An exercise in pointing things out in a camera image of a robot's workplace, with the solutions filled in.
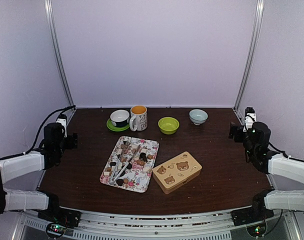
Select light blue bowl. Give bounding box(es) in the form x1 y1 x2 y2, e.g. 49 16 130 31
189 109 208 126

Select floral rectangular tray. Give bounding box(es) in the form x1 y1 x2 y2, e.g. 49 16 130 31
99 136 160 193

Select white oval chocolate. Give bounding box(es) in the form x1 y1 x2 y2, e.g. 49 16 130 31
142 166 152 173

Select green saucer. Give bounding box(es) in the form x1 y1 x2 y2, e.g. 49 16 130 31
106 119 130 132

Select white mug orange inside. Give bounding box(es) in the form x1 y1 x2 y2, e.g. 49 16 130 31
129 105 148 132

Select left aluminium frame post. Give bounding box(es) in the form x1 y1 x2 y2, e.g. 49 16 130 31
44 0 74 106

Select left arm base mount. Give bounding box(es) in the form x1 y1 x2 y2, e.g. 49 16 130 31
36 207 81 228

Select right aluminium frame post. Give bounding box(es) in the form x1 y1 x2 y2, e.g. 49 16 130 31
233 0 265 113

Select white cup with dark band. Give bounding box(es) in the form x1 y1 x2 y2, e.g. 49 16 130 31
109 109 130 127

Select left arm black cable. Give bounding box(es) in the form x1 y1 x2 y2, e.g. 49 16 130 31
0 104 76 163

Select aluminium frame post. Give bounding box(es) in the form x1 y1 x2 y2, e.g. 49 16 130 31
233 0 265 113
44 0 74 106

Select front aluminium rail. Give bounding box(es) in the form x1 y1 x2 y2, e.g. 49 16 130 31
11 197 303 240

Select green bowl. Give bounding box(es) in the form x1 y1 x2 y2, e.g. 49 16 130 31
158 117 180 135

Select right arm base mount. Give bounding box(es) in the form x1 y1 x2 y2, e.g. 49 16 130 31
230 205 274 227

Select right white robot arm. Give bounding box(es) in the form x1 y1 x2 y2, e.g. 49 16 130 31
228 121 304 221

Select dark round chocolate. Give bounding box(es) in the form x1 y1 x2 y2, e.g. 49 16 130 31
116 179 124 186

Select bear print tin lid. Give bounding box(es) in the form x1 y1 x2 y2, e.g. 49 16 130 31
152 151 203 189

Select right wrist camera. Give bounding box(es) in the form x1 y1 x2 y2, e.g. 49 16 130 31
243 107 256 132

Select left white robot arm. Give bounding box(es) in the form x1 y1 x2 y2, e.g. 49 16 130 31
0 122 78 222

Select tan chocolate tin box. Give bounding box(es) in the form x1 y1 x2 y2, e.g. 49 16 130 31
153 171 201 194

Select metal tongs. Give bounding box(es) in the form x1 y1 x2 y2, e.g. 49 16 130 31
110 144 141 184

